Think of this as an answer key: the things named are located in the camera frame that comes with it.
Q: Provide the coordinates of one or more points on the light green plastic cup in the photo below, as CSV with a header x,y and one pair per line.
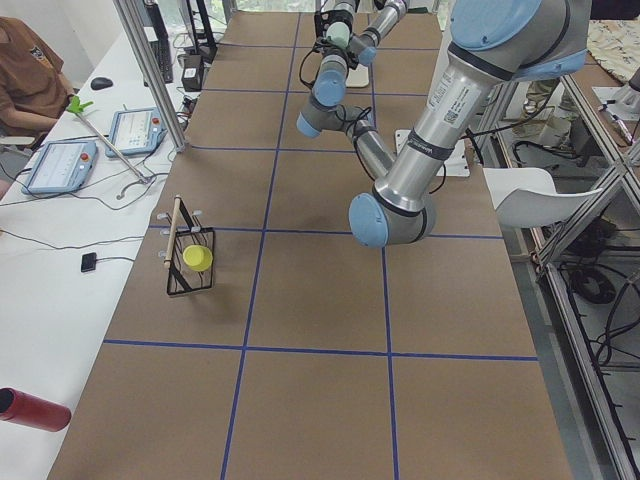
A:
x,y
338,34

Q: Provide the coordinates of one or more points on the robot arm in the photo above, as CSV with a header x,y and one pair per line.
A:
x,y
492,42
324,109

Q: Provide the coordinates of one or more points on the cream rabbit tray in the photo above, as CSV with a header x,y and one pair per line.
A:
x,y
358,78

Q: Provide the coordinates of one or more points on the yellow plastic cup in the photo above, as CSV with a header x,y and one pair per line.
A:
x,y
198,258

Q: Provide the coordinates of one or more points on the black power adapter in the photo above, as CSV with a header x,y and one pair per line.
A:
x,y
192,73

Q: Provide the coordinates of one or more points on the far blue teach pendant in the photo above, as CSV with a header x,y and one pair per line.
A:
x,y
138,131

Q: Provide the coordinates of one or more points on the blue teach pendant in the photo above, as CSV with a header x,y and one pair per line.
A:
x,y
138,131
61,167

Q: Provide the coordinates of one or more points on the black computer mouse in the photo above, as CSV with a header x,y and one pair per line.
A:
x,y
100,83

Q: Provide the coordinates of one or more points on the white plastic chair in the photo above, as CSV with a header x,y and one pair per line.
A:
x,y
527,197

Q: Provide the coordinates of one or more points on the green tipped grabber stick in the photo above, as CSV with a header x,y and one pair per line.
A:
x,y
77,107

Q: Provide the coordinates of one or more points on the near blue teach pendant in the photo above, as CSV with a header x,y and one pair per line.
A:
x,y
61,167

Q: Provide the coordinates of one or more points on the person in brown shirt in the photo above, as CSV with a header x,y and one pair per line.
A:
x,y
34,90

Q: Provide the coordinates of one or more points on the small black puck device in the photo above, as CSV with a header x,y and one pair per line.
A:
x,y
88,262

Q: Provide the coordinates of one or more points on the red cylinder bottle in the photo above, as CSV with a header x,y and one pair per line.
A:
x,y
27,410

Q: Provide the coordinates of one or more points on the aluminium frame post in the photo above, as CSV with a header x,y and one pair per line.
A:
x,y
133,27

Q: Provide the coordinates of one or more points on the black wire cup rack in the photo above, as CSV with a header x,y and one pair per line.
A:
x,y
185,228

